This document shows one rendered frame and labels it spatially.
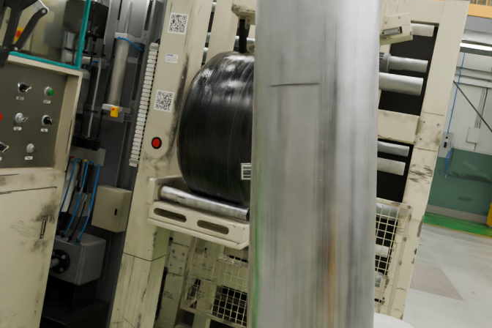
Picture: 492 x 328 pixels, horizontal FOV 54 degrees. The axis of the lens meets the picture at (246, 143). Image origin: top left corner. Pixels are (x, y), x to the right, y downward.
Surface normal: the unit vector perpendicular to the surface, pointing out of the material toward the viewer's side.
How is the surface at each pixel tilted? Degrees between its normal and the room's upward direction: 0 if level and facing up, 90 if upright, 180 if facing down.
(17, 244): 90
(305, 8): 88
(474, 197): 90
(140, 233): 90
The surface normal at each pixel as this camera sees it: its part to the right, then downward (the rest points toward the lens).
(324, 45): 0.00, -0.04
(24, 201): 0.92, 0.19
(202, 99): -0.27, -0.30
